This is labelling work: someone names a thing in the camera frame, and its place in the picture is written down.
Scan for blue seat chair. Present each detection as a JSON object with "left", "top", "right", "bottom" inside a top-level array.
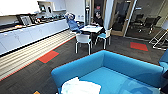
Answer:
[{"left": 96, "top": 27, "right": 114, "bottom": 51}]

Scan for white lower kitchen cabinets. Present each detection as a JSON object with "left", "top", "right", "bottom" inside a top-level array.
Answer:
[{"left": 0, "top": 18, "right": 70, "bottom": 56}]

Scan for wood framed glass door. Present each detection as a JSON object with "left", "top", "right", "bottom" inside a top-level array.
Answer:
[{"left": 89, "top": 0, "right": 107, "bottom": 28}]

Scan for black framed counter display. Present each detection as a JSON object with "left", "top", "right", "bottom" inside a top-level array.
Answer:
[{"left": 19, "top": 14, "right": 35, "bottom": 27}]

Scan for white rectangular table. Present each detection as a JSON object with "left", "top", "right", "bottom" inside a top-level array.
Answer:
[{"left": 79, "top": 24, "right": 105, "bottom": 35}]

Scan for white upper kitchen cabinets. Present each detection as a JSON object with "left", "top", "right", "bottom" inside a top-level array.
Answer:
[{"left": 0, "top": 0, "right": 67, "bottom": 18}]

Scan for white shirt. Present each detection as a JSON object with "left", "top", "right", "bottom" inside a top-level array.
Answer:
[{"left": 60, "top": 76, "right": 103, "bottom": 94}]

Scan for black office chair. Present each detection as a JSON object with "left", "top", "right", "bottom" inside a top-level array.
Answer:
[
  {"left": 143, "top": 15, "right": 162, "bottom": 35},
  {"left": 132, "top": 13, "right": 146, "bottom": 31}
]

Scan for blue armchair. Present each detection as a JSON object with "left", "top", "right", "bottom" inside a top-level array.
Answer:
[{"left": 157, "top": 49, "right": 168, "bottom": 73}]

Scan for blue sofa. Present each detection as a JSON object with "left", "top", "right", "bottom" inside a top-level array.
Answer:
[{"left": 50, "top": 49, "right": 168, "bottom": 94}]

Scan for person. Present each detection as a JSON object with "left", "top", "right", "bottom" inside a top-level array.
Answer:
[
  {"left": 92, "top": 11, "right": 105, "bottom": 29},
  {"left": 64, "top": 11, "right": 85, "bottom": 35}
]

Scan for white frame chair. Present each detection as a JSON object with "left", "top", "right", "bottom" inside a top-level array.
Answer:
[{"left": 74, "top": 33, "right": 94, "bottom": 56}]

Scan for white frame high stool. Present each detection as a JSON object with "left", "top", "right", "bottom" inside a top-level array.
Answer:
[{"left": 149, "top": 27, "right": 168, "bottom": 50}]

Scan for white kitchen cabinets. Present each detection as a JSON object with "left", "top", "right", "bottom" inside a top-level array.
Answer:
[
  {"left": 0, "top": 0, "right": 67, "bottom": 18},
  {"left": 0, "top": 18, "right": 70, "bottom": 56}
]

